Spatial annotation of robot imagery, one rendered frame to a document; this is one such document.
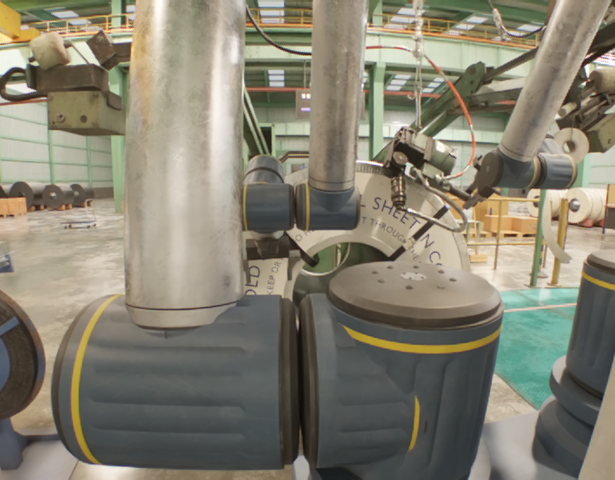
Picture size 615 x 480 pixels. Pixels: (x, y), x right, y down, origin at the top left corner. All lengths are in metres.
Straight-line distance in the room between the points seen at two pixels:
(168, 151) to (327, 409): 0.28
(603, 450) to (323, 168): 0.59
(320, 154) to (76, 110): 0.85
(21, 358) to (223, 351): 1.38
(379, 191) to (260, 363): 1.19
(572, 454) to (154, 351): 0.65
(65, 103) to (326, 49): 0.90
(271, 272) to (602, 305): 1.15
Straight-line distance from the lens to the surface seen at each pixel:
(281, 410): 0.32
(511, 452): 0.74
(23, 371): 1.67
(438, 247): 1.57
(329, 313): 0.35
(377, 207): 1.44
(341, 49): 0.64
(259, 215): 0.71
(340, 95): 0.65
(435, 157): 1.35
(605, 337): 0.65
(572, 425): 0.74
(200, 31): 0.40
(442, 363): 0.32
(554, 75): 0.94
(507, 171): 1.02
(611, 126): 1.93
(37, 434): 2.21
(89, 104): 1.24
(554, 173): 1.12
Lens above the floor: 1.28
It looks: 10 degrees down
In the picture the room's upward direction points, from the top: straight up
